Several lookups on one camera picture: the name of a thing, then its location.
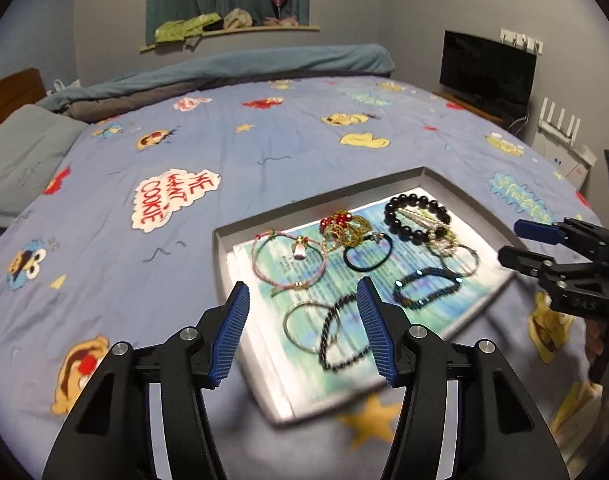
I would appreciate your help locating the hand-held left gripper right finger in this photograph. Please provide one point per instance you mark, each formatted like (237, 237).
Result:
(377, 330)

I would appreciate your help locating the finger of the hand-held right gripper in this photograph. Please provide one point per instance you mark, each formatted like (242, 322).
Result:
(534, 230)
(524, 260)

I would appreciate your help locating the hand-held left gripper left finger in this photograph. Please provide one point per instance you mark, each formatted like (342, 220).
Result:
(232, 330)

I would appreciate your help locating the grey metal tray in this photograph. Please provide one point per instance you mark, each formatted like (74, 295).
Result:
(222, 250)

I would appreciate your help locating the person's right hand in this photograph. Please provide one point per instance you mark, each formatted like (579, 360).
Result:
(595, 340)

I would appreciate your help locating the printed paper sheet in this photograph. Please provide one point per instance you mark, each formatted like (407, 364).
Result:
(484, 280)

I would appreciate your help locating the white box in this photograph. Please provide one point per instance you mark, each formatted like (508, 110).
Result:
(559, 160)

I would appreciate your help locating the white router with antennas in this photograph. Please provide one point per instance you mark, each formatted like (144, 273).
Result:
(559, 132)

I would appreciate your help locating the wooden monitor stand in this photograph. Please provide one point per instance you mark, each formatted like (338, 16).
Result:
(464, 105)

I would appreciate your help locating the black monitor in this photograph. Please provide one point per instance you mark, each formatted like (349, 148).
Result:
(484, 70)

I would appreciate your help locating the blue printed blanket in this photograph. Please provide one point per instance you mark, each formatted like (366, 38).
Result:
(284, 160)

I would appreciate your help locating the grey folded blanket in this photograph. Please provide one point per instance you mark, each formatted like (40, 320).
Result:
(99, 107)

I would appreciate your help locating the blue duvet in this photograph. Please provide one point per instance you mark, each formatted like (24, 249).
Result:
(234, 67)

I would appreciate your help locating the grey pillow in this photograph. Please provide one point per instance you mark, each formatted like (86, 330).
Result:
(24, 150)

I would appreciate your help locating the white plastic bag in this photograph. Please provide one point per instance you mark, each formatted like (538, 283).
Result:
(64, 86)

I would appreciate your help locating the window sill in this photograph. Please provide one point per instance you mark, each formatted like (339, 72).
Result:
(264, 30)

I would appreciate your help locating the green cloth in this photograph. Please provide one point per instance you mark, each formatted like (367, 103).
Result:
(184, 27)

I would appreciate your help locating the beige cloth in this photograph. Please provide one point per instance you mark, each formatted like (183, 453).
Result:
(238, 19)

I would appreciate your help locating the pink cloth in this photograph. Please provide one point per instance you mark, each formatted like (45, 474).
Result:
(282, 21)

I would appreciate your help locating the wooden headboard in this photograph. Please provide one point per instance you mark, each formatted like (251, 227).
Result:
(14, 90)

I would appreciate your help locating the white wall hook rack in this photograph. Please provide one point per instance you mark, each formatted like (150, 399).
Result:
(521, 39)

